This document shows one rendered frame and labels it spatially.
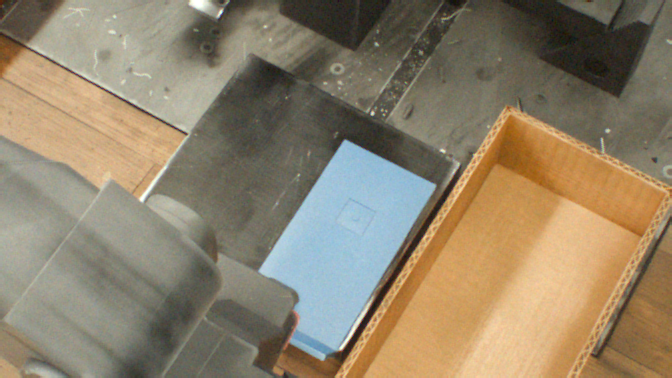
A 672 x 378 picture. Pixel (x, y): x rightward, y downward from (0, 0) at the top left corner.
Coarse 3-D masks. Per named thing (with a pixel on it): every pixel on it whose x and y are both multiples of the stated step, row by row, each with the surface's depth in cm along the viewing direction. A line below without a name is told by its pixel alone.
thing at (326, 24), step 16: (288, 0) 93; (304, 0) 92; (320, 0) 91; (336, 0) 90; (352, 0) 88; (368, 0) 90; (384, 0) 94; (288, 16) 95; (304, 16) 93; (320, 16) 92; (336, 16) 91; (352, 16) 90; (368, 16) 92; (320, 32) 94; (336, 32) 93; (352, 32) 92; (368, 32) 94; (352, 48) 93
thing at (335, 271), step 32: (352, 160) 87; (384, 160) 87; (320, 192) 85; (352, 192) 86; (384, 192) 86; (416, 192) 86; (320, 224) 84; (384, 224) 85; (288, 256) 83; (320, 256) 83; (352, 256) 83; (384, 256) 83; (320, 288) 82; (352, 288) 82; (320, 320) 81; (352, 320) 81; (320, 352) 78
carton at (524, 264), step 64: (512, 128) 85; (512, 192) 88; (576, 192) 87; (640, 192) 83; (448, 256) 86; (512, 256) 86; (576, 256) 86; (640, 256) 79; (384, 320) 78; (448, 320) 84; (512, 320) 84; (576, 320) 84
